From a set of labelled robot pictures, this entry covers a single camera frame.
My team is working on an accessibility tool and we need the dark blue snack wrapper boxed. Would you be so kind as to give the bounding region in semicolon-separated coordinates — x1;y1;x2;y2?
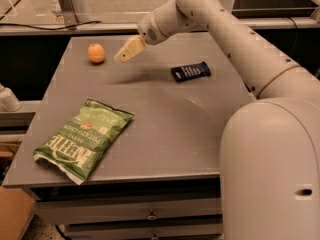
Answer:
171;62;211;82

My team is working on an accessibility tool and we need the orange fruit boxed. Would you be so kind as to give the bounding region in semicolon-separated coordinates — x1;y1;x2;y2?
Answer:
87;44;105;63

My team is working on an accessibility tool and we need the brown cardboard box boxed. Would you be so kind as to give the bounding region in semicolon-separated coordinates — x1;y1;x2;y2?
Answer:
0;187;34;240

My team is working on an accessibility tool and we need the black cable on rail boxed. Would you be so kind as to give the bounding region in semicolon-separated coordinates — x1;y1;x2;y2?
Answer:
0;20;103;31

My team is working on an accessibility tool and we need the grey metal bracket left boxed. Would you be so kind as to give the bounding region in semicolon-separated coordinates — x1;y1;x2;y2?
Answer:
58;0;77;28

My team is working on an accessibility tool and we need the green potato chips bag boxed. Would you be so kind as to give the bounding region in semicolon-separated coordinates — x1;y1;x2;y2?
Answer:
33;99;134;185

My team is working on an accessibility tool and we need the grey metal rail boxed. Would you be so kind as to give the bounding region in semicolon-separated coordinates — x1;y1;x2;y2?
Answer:
0;17;320;36

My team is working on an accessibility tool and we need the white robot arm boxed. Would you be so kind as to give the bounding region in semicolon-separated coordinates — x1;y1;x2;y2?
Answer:
115;0;320;240

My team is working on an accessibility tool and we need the grey upper drawer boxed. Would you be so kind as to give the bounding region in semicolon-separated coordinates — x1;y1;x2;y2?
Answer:
35;198;222;224

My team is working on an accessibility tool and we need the grey lower drawer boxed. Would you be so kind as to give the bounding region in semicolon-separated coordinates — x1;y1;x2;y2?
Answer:
65;216;223;240

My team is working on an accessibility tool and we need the grey drawer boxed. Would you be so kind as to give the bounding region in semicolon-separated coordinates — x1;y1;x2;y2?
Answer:
35;198;222;224
65;216;223;240

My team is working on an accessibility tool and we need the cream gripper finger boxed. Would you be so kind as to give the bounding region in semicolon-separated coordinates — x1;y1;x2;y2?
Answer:
114;35;146;63

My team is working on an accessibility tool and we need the white pipe left edge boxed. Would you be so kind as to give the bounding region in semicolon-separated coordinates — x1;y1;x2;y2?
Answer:
0;84;21;112

